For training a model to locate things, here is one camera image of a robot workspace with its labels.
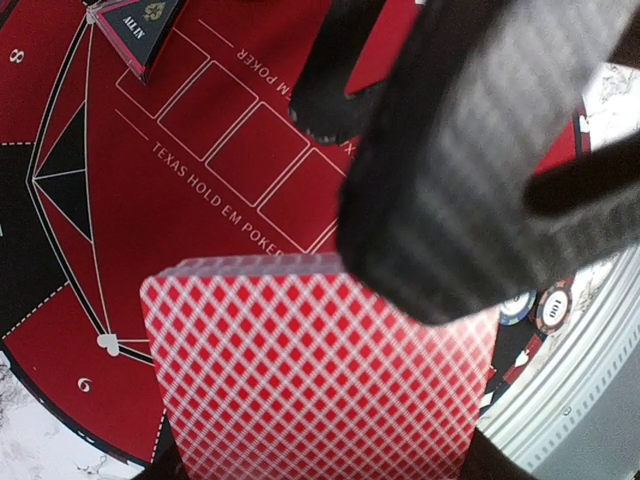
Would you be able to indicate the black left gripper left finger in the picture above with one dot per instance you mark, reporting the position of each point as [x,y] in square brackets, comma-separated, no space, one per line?
[169,466]

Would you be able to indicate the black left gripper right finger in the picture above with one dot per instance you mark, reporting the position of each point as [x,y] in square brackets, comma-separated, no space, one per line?
[486,462]

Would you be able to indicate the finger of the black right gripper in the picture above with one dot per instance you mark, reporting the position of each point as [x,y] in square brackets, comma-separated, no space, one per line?
[319,106]
[609,173]

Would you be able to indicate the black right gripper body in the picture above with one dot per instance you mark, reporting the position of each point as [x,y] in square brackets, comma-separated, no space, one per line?
[431,213]

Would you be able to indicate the green blue chip stack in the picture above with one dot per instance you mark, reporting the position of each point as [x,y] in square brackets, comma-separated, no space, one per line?
[515,310]

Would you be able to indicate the red playing card deck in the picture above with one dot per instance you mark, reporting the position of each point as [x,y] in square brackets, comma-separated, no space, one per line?
[288,368]

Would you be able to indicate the red black chip stack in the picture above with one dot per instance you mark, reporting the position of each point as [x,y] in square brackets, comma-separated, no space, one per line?
[554,308]

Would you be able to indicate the black triangular all-in marker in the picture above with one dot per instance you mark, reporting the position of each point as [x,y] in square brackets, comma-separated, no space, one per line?
[136,29]

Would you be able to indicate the round red black poker mat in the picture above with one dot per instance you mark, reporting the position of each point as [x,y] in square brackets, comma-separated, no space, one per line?
[106,179]

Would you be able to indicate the aluminium front rail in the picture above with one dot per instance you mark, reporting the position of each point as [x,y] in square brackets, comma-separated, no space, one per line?
[574,368]

